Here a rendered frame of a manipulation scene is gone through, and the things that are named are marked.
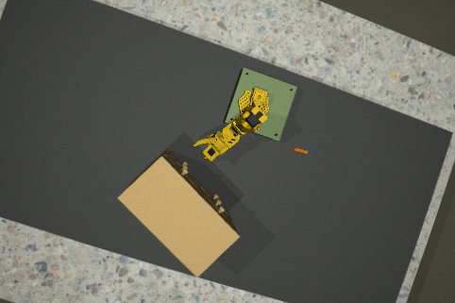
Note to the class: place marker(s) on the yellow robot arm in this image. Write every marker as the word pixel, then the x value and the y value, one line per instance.
pixel 249 119

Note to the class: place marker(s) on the orange battery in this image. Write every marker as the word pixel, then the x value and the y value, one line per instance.
pixel 300 150

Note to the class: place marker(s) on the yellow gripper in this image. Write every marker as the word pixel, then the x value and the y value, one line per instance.
pixel 218 148

